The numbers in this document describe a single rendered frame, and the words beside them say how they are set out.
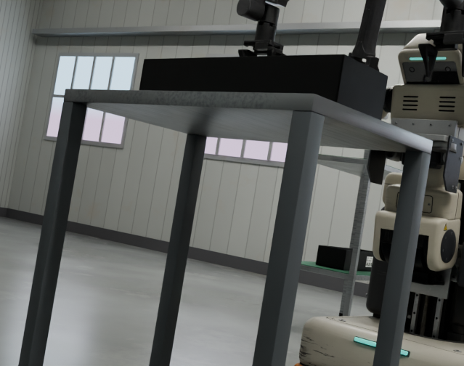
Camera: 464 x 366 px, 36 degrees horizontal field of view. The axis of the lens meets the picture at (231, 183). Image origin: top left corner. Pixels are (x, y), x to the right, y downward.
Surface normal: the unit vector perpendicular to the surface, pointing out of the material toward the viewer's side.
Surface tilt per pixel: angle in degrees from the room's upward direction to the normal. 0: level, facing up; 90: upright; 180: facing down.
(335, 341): 90
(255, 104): 90
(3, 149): 90
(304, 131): 90
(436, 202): 98
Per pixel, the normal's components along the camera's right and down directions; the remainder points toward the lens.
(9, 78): 0.80, 0.11
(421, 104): -0.66, 0.01
